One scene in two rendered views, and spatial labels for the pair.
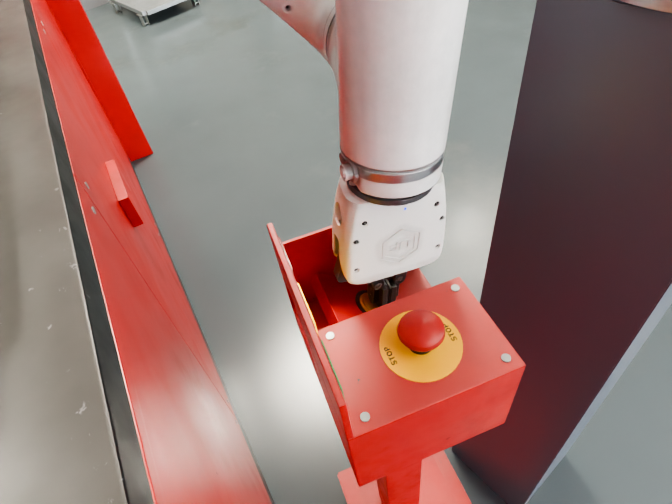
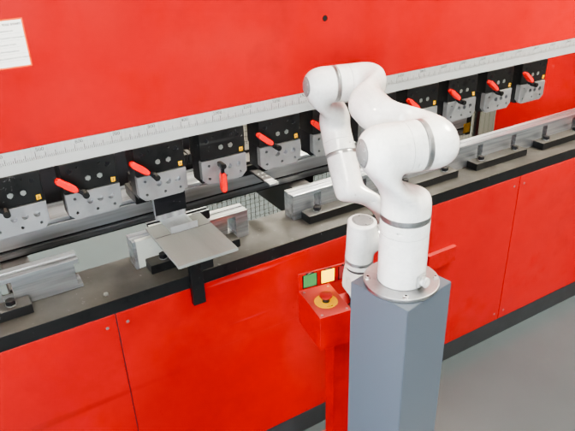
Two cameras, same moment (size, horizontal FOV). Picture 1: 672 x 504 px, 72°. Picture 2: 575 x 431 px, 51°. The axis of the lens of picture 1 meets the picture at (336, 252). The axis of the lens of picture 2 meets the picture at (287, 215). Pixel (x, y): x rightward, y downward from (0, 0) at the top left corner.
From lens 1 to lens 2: 1.70 m
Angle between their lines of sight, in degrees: 65
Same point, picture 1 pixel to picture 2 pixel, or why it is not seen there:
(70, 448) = (285, 239)
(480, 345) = (326, 311)
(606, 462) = not seen: outside the picture
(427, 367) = (318, 302)
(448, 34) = (351, 236)
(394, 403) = (307, 297)
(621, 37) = not seen: hidden behind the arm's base
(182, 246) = (506, 338)
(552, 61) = not seen: hidden behind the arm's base
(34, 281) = (323, 225)
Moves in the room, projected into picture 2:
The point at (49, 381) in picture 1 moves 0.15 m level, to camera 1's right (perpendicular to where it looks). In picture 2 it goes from (298, 233) to (306, 256)
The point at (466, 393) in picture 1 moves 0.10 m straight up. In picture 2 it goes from (311, 309) to (311, 281)
